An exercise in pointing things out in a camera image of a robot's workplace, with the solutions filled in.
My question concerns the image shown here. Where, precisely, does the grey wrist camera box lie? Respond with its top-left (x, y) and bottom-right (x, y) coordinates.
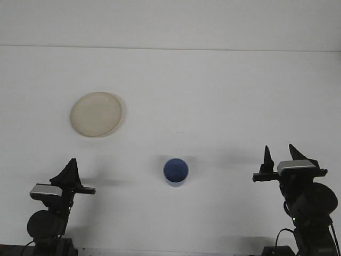
top-left (29, 183), bottom-right (63, 199)
top-left (276, 159), bottom-right (316, 175)

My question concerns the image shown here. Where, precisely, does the dark base platform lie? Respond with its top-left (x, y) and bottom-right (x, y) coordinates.
top-left (0, 243), bottom-right (35, 256)

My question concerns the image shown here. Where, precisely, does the pale round plate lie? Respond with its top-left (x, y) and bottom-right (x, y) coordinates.
top-left (70, 91), bottom-right (126, 139)

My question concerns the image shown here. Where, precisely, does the pale blue cup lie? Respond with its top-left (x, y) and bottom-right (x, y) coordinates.
top-left (163, 157), bottom-right (189, 188)

